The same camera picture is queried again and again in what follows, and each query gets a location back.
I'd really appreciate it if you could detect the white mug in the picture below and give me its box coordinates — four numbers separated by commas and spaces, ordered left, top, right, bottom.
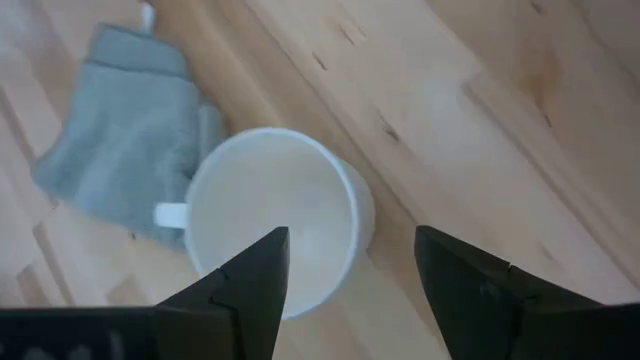
153, 127, 376, 320

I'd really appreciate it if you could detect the grey terry cloth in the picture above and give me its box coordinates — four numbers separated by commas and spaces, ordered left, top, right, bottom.
32, 2, 227, 251

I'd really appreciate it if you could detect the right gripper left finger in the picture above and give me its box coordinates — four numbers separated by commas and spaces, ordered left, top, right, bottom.
157, 226, 292, 360

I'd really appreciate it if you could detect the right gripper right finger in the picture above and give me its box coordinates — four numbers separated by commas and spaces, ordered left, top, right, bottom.
414, 224, 604, 360

